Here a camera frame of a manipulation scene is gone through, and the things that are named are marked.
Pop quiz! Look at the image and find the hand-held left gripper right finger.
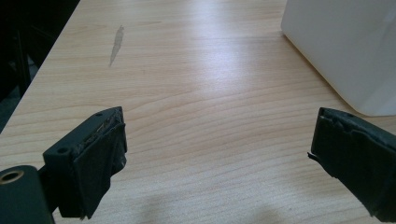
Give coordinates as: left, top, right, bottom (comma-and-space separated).
307, 106, 396, 223

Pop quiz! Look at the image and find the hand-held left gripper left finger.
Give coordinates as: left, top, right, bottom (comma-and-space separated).
42, 105, 128, 220

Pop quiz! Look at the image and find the white plastic box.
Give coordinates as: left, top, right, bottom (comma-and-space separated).
280, 0, 396, 118

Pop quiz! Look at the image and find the black metal stand leg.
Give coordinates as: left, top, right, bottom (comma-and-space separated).
14, 27, 33, 96

